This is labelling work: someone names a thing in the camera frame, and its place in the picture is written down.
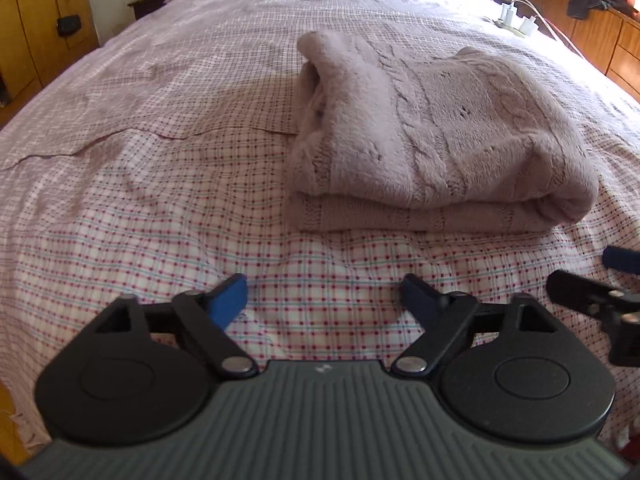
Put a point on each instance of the small black hanging pouch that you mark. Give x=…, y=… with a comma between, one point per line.
x=68, y=25

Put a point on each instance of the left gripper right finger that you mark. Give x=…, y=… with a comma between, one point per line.
x=445, y=319

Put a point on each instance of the pink checkered bed sheet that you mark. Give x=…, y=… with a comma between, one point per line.
x=154, y=165

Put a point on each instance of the pink knitted cardigan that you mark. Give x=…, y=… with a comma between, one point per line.
x=389, y=139

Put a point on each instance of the dark wooden nightstand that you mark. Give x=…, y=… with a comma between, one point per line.
x=143, y=8

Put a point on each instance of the wooden dresser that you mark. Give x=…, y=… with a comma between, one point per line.
x=608, y=39

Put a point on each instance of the orange wooden wardrobe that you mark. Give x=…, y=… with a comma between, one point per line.
x=32, y=53

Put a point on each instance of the dark clothes on dresser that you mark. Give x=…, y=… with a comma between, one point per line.
x=579, y=9

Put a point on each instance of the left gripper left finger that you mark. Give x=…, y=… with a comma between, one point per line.
x=203, y=318

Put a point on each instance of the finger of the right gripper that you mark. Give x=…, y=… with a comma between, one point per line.
x=621, y=259
x=588, y=297

